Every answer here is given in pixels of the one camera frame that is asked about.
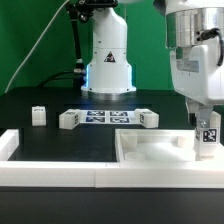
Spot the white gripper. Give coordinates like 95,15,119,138
170,44,224,129

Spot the white square tabletop part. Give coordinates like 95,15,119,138
115,129,224,166

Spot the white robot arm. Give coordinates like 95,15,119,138
75,0,224,129

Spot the blue marker sheet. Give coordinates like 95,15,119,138
81,110,139,125

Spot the white U-shaped fence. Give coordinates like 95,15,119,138
0,129,224,188

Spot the black cable bundle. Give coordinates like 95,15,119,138
37,2,88,89

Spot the white cable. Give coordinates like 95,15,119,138
3,0,72,95

